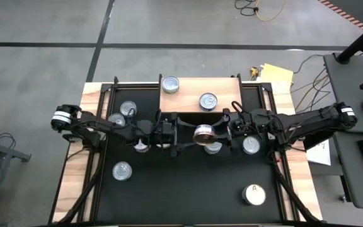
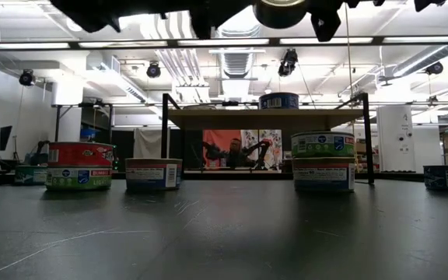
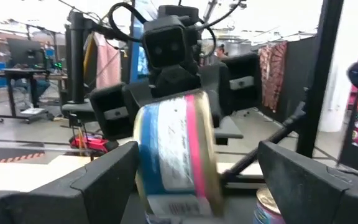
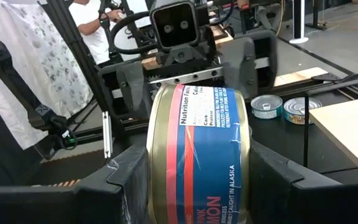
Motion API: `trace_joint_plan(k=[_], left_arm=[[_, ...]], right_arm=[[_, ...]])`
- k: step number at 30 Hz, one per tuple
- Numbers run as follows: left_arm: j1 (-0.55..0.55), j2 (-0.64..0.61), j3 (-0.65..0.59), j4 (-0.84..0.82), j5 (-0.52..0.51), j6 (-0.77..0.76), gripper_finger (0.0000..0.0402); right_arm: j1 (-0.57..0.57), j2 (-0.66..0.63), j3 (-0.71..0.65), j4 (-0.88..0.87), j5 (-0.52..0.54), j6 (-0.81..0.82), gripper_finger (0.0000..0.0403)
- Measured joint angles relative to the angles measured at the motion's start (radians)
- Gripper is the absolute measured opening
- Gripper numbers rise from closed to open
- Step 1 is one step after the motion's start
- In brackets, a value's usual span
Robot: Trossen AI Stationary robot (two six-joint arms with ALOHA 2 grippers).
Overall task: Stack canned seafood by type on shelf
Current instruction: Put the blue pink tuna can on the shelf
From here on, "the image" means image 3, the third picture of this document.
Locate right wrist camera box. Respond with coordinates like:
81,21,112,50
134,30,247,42
142,15,198,70

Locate yellow cloth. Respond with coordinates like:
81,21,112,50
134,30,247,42
83,32,94,82

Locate black stand pole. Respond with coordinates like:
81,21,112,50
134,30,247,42
68,11,86,105

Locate black background desk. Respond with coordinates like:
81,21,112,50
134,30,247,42
0,68,68,124

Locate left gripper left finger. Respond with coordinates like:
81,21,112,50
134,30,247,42
0,141,140,224

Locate blue banner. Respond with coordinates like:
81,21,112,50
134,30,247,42
130,18,150,85

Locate wooden shelf black legs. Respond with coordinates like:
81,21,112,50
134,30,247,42
0,154,93,193

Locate black aluminium table frame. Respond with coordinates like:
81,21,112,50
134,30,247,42
221,0,345,190

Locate red patterned cloth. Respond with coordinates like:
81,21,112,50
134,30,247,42
257,41,288,113

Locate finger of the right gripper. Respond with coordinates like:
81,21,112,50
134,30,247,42
221,53,262,116
90,83,141,141

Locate striped hazard tape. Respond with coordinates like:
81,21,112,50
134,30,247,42
0,151,45,164

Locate grey desk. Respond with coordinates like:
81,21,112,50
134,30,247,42
61,101,96,124

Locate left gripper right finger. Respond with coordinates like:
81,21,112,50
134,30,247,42
257,140,358,224

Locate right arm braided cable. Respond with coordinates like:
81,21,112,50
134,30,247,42
108,2,150,44

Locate black background monitor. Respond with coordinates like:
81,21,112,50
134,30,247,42
6,37,45,68

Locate pink cloth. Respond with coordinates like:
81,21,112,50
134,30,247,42
93,30,122,91

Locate red tool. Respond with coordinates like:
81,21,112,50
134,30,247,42
69,135,119,154

